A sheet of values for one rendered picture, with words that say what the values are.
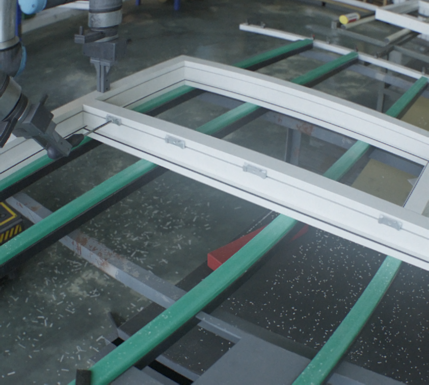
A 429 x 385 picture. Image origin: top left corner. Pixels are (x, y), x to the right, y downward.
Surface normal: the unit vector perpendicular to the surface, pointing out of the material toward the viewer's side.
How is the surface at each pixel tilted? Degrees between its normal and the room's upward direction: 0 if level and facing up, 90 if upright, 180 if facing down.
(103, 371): 0
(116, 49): 90
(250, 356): 0
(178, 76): 90
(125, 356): 0
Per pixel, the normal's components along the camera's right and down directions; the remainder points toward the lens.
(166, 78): 0.82, 0.32
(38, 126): 0.80, 0.04
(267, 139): 0.04, -0.86
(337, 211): -0.57, 0.39
